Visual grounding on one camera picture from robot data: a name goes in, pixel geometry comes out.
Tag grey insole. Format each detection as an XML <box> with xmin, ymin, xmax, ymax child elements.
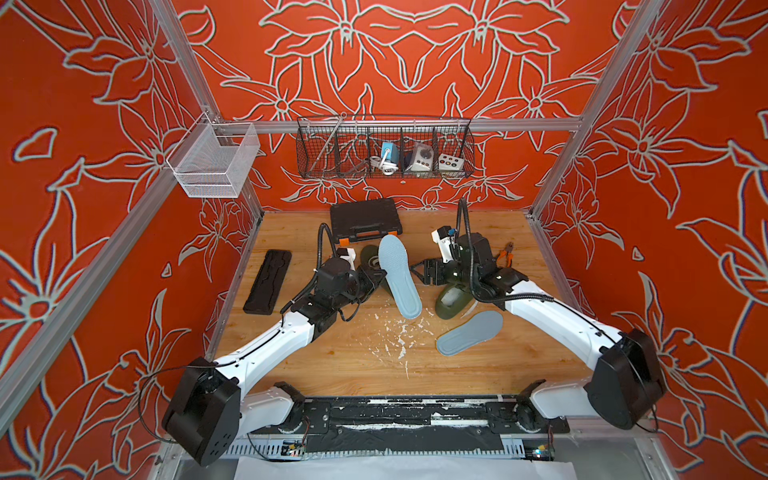
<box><xmin>436</xmin><ymin>311</ymin><xmax>504</xmax><ymax>357</ymax></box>
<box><xmin>378</xmin><ymin>234</ymin><xmax>422</xmax><ymax>320</ymax></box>

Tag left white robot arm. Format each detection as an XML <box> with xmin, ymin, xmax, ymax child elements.
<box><xmin>161</xmin><ymin>248</ymin><xmax>386</xmax><ymax>467</ymax></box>

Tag blue white box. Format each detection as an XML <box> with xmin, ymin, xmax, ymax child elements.
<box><xmin>381</xmin><ymin>142</ymin><xmax>400</xmax><ymax>165</ymax></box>

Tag black wire basket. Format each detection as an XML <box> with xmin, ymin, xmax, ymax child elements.
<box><xmin>296</xmin><ymin>114</ymin><xmax>476</xmax><ymax>180</ymax></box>

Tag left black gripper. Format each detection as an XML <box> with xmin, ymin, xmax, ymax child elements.
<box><xmin>332</xmin><ymin>265</ymin><xmax>388</xmax><ymax>313</ymax></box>

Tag white dotted box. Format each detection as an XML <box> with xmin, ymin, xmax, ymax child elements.
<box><xmin>437</xmin><ymin>154</ymin><xmax>465</xmax><ymax>174</ymax></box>

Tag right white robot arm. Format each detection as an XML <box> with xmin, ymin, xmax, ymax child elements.
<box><xmin>411</xmin><ymin>200</ymin><xmax>667</xmax><ymax>431</ymax></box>

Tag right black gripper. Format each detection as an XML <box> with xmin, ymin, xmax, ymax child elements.
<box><xmin>408</xmin><ymin>258</ymin><xmax>480</xmax><ymax>290</ymax></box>

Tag green shoe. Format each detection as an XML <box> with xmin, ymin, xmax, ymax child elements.
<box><xmin>435</xmin><ymin>262</ymin><xmax>474</xmax><ymax>320</ymax></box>
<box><xmin>361</xmin><ymin>245</ymin><xmax>393</xmax><ymax>297</ymax></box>

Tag black tool case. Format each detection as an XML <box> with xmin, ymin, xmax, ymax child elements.
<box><xmin>330</xmin><ymin>198</ymin><xmax>403</xmax><ymax>246</ymax></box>

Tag black foam tray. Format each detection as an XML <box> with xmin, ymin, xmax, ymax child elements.
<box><xmin>243</xmin><ymin>249</ymin><xmax>292</xmax><ymax>315</ymax></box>

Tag orange handled pliers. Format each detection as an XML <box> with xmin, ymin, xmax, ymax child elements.
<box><xmin>496</xmin><ymin>241</ymin><xmax>514</xmax><ymax>268</ymax></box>

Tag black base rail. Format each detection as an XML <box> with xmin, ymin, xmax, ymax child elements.
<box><xmin>251</xmin><ymin>395</ymin><xmax>570</xmax><ymax>460</ymax></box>

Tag clear plastic bin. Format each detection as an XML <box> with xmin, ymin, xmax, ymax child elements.
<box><xmin>166</xmin><ymin>124</ymin><xmax>261</xmax><ymax>199</ymax></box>

